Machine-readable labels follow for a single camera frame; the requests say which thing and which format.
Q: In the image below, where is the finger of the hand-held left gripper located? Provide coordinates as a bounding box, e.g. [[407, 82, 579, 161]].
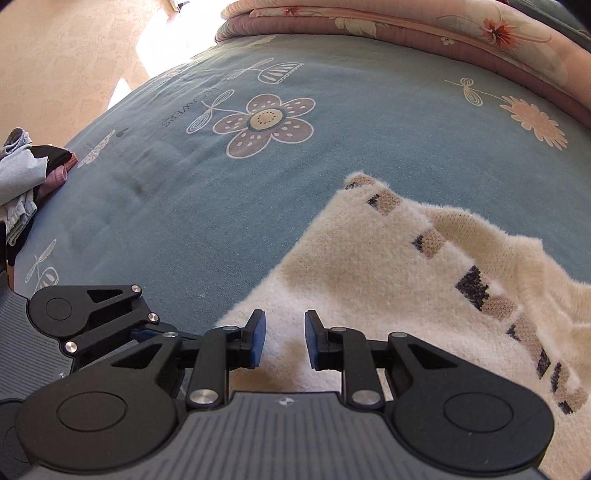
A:
[[65, 285, 162, 357]]

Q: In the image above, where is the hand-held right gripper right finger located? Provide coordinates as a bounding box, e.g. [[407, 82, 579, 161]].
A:
[[305, 310, 455, 411]]

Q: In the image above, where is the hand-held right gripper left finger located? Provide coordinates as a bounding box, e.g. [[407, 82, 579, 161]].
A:
[[108, 309, 269, 411]]

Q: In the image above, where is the cream fuzzy knit sweater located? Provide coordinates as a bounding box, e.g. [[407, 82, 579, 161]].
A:
[[215, 172, 591, 480]]

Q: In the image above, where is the pink garment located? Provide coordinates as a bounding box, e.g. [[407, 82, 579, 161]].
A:
[[37, 152, 78, 200]]

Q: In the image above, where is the light grey garment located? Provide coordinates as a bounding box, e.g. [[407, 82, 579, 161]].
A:
[[0, 128, 49, 246]]

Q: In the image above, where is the black garment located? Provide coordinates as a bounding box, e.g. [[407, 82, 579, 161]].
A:
[[31, 145, 71, 172]]

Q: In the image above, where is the pink floral folded quilt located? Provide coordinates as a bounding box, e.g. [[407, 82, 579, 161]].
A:
[[215, 0, 591, 130]]

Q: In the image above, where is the teal floral pillow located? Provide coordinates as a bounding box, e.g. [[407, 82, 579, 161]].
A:
[[505, 0, 591, 35]]

